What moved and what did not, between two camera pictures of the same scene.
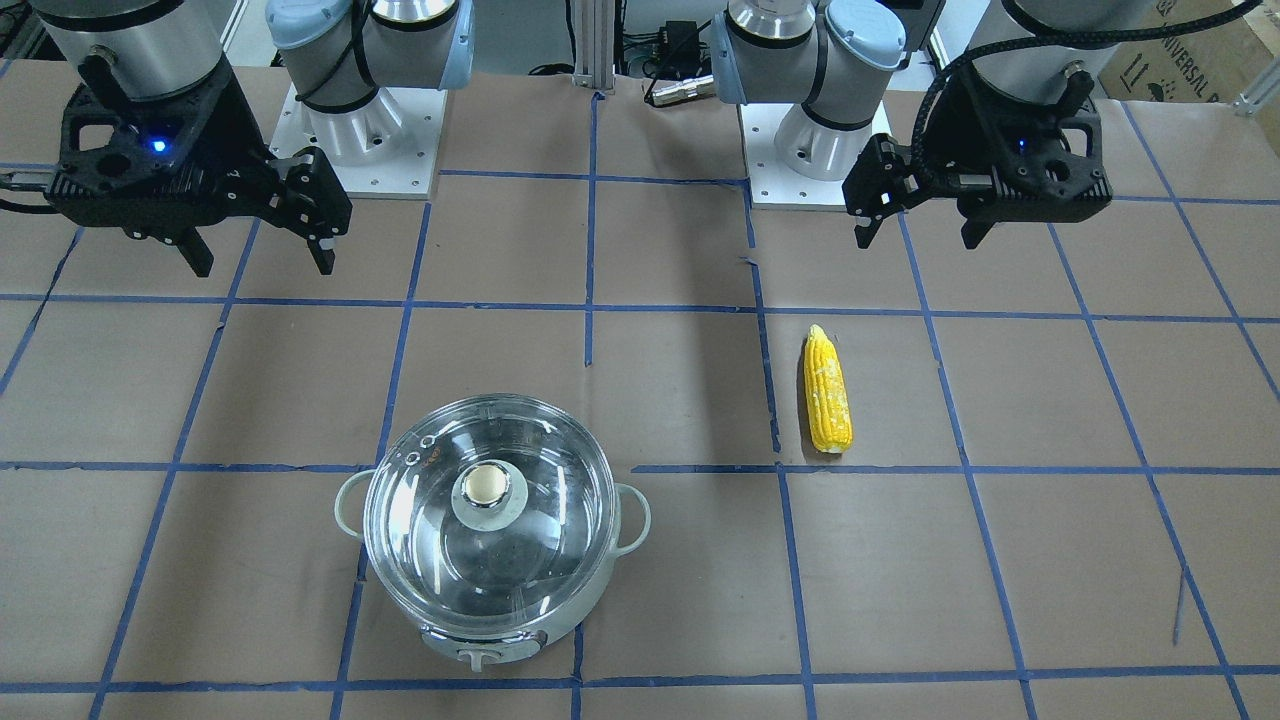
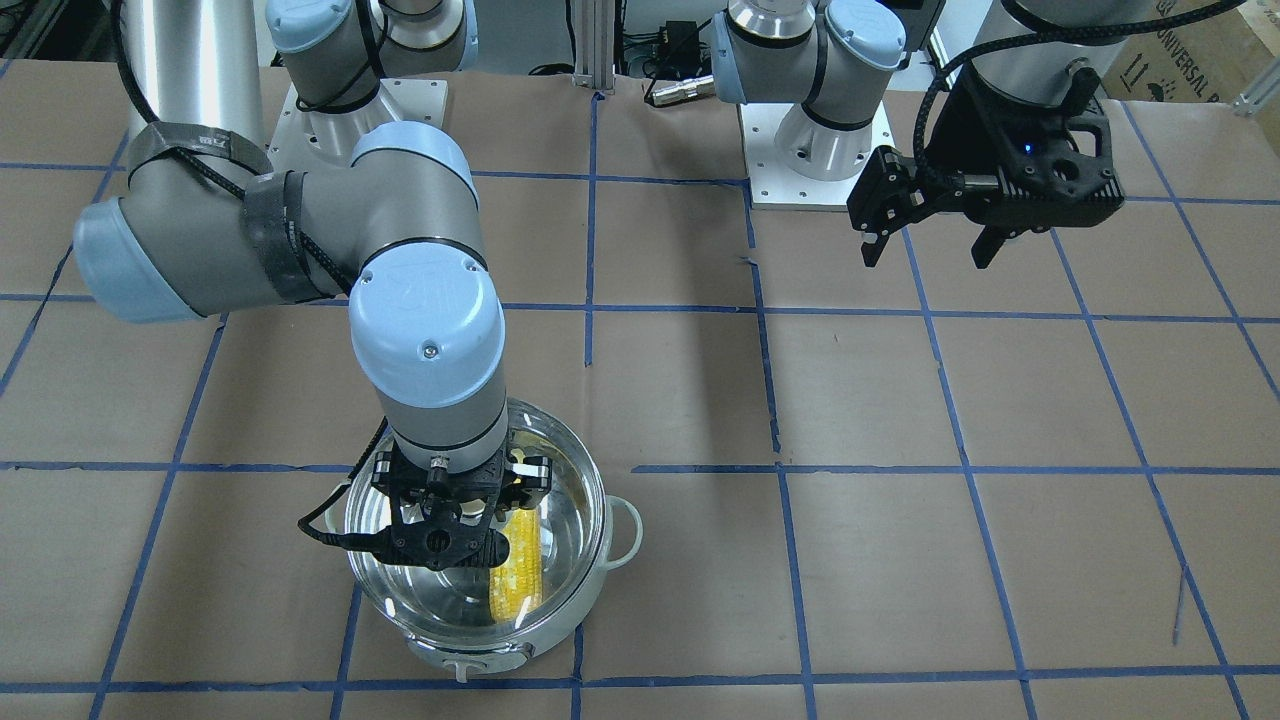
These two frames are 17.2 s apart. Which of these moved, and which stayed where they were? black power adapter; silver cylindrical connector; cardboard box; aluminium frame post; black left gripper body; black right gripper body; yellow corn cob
Moved: black right gripper body; yellow corn cob
Stayed: black left gripper body; silver cylindrical connector; black power adapter; aluminium frame post; cardboard box
